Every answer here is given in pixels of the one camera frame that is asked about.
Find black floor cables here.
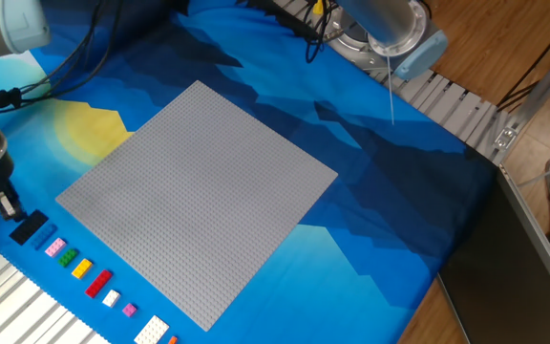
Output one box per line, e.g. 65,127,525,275
497,21,550,110

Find small white Lego brick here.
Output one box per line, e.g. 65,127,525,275
101,289,122,309

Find large white Lego plate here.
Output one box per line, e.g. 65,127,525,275
133,314,171,344

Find black flat panel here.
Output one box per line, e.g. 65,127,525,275
439,166,550,344

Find blue Lego brick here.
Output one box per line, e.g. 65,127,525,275
30,223,59,251

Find black looped base cable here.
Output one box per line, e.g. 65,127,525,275
302,0,341,65

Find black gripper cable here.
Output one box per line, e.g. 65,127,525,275
0,0,126,116

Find red Lego brick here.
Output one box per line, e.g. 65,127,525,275
84,269,114,300

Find yellow Lego brick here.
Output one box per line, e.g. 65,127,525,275
71,257,94,281

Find black Lego plate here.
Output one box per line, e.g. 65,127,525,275
9,208,50,247

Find blue mountain print cloth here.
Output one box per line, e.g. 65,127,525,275
0,0,498,344

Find green Lego brick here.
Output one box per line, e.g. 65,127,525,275
57,247,79,269

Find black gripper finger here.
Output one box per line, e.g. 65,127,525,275
6,183,29,224
0,189,19,222

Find aluminium beam with corner bracket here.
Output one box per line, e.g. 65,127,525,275
492,32,550,166

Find pink Lego brick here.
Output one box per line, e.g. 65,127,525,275
44,237,68,259

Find large grey Lego baseplate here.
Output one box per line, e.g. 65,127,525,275
54,79,339,333

